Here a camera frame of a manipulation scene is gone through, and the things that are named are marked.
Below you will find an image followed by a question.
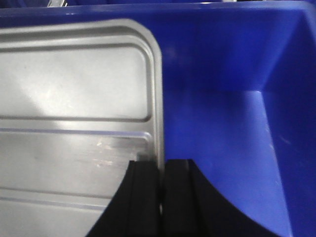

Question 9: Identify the silver metal tray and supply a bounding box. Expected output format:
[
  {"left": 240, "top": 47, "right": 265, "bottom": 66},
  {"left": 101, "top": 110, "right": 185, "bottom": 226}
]
[{"left": 0, "top": 19, "right": 164, "bottom": 237}]

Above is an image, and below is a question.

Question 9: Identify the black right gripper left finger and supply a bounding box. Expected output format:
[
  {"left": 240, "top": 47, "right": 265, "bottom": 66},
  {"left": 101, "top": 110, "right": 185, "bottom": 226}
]
[{"left": 87, "top": 161, "right": 160, "bottom": 237}]

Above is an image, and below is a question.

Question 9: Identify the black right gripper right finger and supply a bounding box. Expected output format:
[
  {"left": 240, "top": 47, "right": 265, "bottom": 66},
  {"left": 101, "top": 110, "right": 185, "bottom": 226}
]
[{"left": 162, "top": 159, "right": 274, "bottom": 237}]

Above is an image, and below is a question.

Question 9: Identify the blue box under conveyor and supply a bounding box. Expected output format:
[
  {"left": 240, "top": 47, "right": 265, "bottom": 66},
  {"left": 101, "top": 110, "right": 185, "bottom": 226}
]
[{"left": 0, "top": 0, "right": 316, "bottom": 237}]

